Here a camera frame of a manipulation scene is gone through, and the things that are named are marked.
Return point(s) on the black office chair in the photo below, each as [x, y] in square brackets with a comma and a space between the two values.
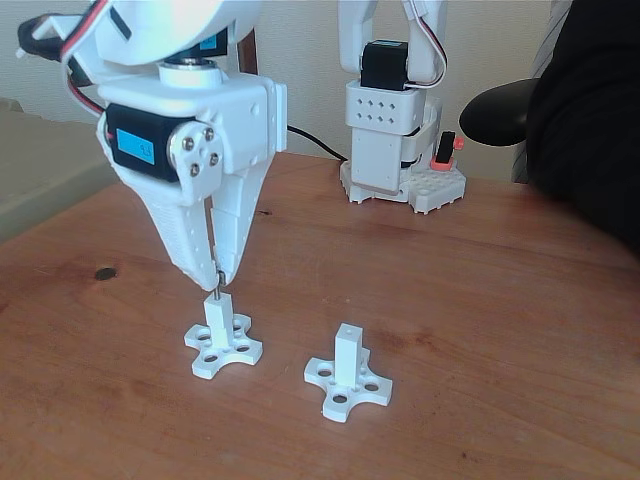
[495, 115]

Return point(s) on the orange and black table clamp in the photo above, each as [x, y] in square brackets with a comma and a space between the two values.
[445, 150]

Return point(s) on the long metal screw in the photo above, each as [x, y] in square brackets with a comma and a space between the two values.
[218, 292]

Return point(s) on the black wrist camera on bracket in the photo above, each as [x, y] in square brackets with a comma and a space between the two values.
[37, 45]

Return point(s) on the white cross-base post stand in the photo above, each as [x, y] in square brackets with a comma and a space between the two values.
[217, 322]
[347, 355]

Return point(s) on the person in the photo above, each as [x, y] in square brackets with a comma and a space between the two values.
[590, 125]

